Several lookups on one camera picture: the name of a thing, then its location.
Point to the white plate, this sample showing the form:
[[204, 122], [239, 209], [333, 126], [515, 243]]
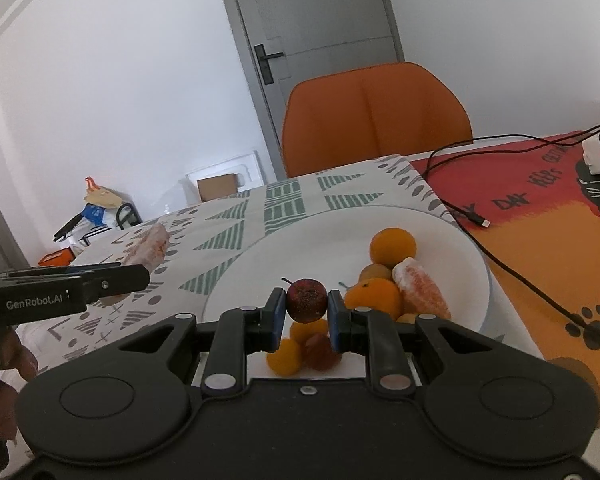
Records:
[[305, 245]]

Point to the person's left hand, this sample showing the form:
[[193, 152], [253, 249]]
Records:
[[21, 360]]

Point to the small orange box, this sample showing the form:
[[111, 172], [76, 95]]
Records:
[[55, 258]]

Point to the orange mandarin with stem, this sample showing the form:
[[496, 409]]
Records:
[[375, 299]]

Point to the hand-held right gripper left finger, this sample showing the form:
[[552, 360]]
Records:
[[279, 312]]

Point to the small reddish fruit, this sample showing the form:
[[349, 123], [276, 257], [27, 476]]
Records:
[[322, 353]]

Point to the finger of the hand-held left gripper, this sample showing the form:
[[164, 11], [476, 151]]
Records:
[[125, 280], [40, 272]]

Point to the blue yellow bag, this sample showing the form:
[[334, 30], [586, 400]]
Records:
[[97, 210]]

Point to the brown cardboard box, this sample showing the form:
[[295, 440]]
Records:
[[217, 188]]

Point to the peeled pomelo segment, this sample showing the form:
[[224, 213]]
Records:
[[420, 290], [147, 250]]

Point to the red orange printed mat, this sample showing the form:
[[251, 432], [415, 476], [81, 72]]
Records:
[[530, 230]]

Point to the grey door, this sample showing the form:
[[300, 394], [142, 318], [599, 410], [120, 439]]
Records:
[[320, 10]]

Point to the orange chair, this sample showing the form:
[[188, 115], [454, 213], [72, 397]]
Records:
[[370, 115]]

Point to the dark red small apple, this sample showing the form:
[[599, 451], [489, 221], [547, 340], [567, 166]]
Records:
[[306, 301]]

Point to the large round orange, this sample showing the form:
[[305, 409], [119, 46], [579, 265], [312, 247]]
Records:
[[392, 246]]

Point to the small orange kumquat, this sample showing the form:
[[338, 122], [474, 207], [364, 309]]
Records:
[[307, 331], [285, 358]]

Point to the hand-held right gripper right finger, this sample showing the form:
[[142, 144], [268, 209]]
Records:
[[334, 319]]

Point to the patterned white tablecloth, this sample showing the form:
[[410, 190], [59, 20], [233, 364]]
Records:
[[290, 200]]

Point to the black folding trolley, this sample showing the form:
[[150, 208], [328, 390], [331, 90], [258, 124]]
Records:
[[130, 215]]

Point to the brownish yellow round fruit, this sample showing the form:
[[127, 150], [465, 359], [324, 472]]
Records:
[[375, 273]]

